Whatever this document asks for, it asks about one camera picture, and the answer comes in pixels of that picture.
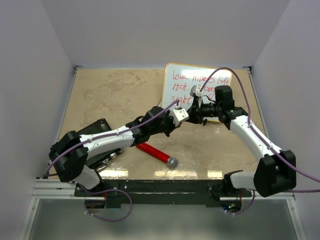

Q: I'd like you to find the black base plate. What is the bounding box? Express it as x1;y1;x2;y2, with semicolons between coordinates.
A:
74;179;252;208

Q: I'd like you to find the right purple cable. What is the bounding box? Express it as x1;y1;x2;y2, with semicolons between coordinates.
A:
198;66;320;216

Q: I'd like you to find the purple cable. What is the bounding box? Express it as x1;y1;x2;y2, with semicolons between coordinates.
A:
198;66;320;216
44;99;181;223

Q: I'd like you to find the red toy microphone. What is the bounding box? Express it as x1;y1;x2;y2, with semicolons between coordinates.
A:
136;143;179;169

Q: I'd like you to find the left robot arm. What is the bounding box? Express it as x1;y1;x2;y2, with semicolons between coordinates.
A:
45;106;189;196

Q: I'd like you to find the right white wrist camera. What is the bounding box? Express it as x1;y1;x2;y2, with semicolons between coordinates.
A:
190;85;203;107

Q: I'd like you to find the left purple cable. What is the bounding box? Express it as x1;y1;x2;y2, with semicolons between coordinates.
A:
44;99;181;223

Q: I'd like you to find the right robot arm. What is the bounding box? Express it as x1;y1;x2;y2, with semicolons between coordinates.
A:
187;85;297;197

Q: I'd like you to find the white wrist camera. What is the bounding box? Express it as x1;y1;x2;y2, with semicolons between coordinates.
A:
190;85;203;107
169;106;189;127

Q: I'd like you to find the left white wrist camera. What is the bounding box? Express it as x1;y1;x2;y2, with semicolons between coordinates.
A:
169;106;189;127

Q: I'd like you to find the yellow framed whiteboard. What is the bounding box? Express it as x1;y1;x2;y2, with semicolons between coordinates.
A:
159;63;233;111

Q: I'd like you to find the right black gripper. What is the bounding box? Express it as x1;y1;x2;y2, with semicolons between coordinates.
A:
184;98;221;125

